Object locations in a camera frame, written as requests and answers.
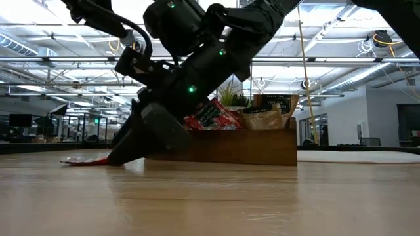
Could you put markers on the glass office door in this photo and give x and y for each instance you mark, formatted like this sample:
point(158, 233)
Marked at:
point(323, 129)

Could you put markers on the dark background robot workstation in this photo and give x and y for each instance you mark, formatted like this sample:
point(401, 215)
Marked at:
point(59, 110)

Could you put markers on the large dark wall display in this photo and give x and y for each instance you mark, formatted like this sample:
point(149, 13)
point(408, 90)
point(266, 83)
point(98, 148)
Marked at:
point(408, 121)

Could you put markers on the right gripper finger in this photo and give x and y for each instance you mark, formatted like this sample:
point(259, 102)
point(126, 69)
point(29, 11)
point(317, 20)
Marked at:
point(131, 144)
point(164, 128)

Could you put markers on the silver ventilation duct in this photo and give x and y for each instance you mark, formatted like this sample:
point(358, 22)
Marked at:
point(361, 77)

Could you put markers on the wooden three-compartment tray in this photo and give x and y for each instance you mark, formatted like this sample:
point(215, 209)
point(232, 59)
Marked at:
point(236, 147)

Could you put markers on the black aluminium table frame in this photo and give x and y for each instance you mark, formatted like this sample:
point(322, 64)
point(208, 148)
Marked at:
point(19, 148)

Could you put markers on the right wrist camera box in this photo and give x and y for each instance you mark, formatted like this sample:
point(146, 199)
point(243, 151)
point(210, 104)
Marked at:
point(174, 26)

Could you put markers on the white round woven placemat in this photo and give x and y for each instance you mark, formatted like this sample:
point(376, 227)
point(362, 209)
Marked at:
point(361, 156)

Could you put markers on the vanilla cinnamon apple tea bag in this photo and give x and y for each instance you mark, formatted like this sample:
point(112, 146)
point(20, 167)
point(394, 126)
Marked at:
point(262, 119)
point(279, 101)

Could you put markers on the succulent in white patterned pot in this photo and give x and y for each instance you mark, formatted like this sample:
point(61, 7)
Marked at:
point(231, 96)

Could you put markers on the grey office chair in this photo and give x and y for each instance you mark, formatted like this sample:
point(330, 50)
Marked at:
point(370, 142)

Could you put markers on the black computer monitor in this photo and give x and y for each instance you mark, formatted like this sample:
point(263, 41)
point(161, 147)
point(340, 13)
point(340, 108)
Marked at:
point(19, 120)

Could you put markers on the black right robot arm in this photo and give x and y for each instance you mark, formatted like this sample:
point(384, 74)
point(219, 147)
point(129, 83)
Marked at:
point(259, 19)

